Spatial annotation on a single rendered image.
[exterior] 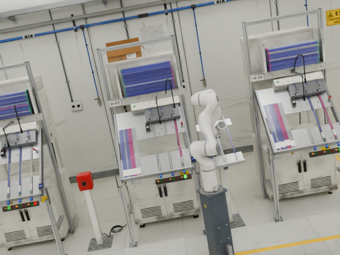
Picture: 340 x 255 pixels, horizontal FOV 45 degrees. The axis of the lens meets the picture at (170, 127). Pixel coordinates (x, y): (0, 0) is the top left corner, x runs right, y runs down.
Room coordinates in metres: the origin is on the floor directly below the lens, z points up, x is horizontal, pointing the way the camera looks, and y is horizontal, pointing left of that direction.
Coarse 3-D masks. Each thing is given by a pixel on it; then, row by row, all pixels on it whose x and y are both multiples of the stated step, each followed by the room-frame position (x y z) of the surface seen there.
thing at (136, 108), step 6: (174, 96) 3.98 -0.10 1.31; (144, 102) 3.98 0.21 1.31; (150, 102) 3.97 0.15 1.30; (162, 102) 3.95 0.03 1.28; (168, 102) 3.94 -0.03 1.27; (174, 102) 3.93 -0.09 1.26; (132, 108) 3.95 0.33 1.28; (138, 108) 3.94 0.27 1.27; (144, 108) 3.93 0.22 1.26; (150, 108) 3.94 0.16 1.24
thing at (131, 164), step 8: (120, 136) 3.83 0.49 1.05; (128, 136) 3.82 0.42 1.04; (136, 136) 3.81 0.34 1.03; (120, 144) 3.77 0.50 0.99; (128, 144) 3.76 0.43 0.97; (136, 144) 3.75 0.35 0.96; (128, 152) 3.70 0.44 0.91; (136, 152) 3.69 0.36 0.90; (128, 160) 3.65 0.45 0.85; (136, 160) 3.64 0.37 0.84; (128, 168) 3.59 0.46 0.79; (136, 168) 3.58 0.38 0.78; (128, 176) 3.54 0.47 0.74
